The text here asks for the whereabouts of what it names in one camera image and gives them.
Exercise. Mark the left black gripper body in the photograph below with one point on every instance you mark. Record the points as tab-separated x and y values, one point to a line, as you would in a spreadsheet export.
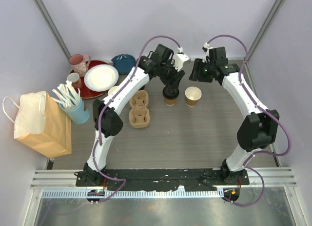
169	75

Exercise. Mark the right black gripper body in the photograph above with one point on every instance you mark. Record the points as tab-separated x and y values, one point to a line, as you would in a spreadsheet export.
202	71

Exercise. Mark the black coffee lid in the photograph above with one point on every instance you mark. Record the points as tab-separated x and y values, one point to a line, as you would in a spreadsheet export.
170	93

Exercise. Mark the brown paper cup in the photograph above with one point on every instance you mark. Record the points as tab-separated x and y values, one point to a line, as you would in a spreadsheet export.
170	101
192	96

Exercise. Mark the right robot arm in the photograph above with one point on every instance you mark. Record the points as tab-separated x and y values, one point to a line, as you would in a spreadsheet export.
258	130

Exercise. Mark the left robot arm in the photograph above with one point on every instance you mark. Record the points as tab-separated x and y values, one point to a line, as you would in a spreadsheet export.
162	63

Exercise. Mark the brown pulp cup carrier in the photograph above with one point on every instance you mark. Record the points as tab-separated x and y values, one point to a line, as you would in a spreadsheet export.
139	115

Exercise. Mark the stacked brown paper cups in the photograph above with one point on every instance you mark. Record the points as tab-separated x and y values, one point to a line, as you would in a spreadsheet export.
112	90

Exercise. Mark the white paper plate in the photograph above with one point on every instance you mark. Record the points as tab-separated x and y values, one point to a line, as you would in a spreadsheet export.
101	77

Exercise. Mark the tall pink floral mug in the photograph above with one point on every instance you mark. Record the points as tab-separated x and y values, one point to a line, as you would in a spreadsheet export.
80	63

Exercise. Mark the small pink floral mug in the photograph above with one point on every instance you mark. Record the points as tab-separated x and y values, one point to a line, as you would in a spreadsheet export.
75	80

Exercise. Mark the light blue holder cup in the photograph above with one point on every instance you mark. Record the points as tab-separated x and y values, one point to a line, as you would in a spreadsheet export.
78	114

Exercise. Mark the brown paper bag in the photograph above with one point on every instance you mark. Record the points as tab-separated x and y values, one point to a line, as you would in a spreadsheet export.
41	124

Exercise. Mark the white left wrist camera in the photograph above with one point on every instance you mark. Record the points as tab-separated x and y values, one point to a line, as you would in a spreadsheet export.
180	58

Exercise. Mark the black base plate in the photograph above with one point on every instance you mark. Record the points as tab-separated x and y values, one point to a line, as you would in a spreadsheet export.
160	180

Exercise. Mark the aluminium rail frame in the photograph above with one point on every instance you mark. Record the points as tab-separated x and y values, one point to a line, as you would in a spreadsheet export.
62	184

